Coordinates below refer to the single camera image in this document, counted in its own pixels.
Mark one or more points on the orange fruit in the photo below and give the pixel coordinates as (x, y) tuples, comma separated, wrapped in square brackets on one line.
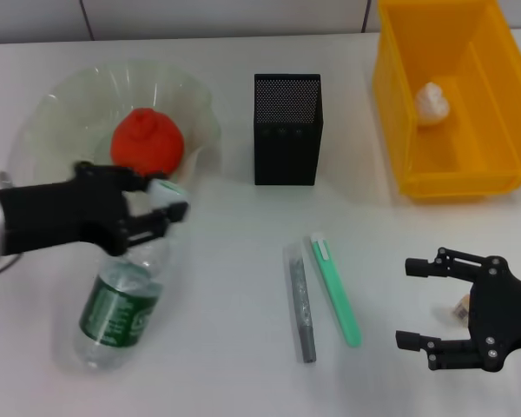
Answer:
[(147, 139)]

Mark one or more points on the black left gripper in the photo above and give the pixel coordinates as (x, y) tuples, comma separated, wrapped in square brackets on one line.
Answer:
[(61, 213)]

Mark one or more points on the white paper ball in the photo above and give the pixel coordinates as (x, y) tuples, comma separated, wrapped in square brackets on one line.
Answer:
[(432, 104)]

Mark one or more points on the grey pen with clear cap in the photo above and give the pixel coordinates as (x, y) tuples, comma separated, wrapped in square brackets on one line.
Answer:
[(301, 304)]

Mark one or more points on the yellow plastic storage bin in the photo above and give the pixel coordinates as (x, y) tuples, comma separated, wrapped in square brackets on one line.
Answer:
[(495, 108)]

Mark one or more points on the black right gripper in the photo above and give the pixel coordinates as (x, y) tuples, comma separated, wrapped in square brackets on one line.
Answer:
[(499, 313)]

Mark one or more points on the clear glass fruit plate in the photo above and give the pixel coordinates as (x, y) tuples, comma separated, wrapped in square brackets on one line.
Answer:
[(69, 108)]

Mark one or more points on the clear green label water bottle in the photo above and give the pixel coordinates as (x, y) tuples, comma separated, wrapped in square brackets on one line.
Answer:
[(113, 313)]

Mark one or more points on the beige eraser with barcode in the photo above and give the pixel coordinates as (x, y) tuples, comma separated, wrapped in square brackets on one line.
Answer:
[(461, 309)]

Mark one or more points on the black mesh pen holder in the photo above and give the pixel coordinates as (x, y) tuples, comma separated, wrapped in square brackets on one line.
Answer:
[(286, 147)]

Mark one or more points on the green pen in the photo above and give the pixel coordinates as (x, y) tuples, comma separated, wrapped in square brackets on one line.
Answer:
[(336, 295)]

